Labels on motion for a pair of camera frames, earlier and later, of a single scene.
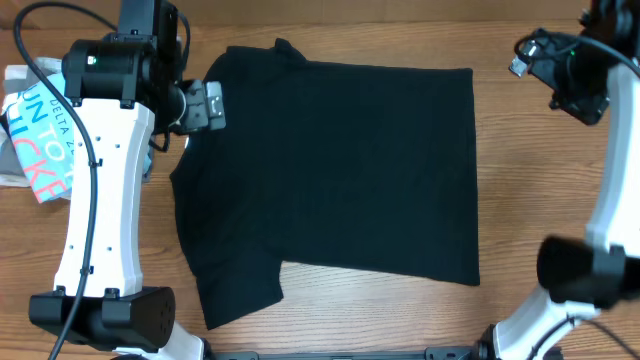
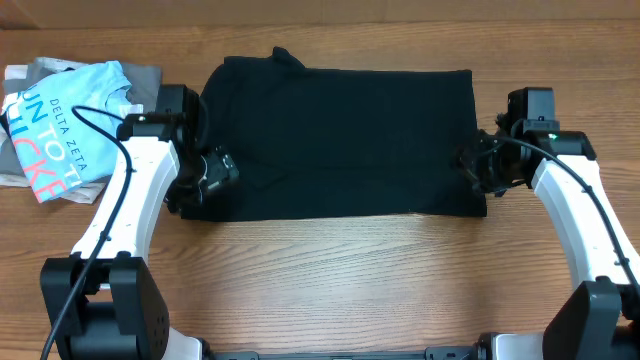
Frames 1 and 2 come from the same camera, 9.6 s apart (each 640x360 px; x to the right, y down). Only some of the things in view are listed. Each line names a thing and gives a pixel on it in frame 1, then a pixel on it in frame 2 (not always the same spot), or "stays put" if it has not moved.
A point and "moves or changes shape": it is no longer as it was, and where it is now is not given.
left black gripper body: [202, 112] to [205, 174]
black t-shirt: [356, 167] moves or changes shape
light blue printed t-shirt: [42, 125] stays put
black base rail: [450, 353] stays put
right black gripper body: [578, 103] to [482, 163]
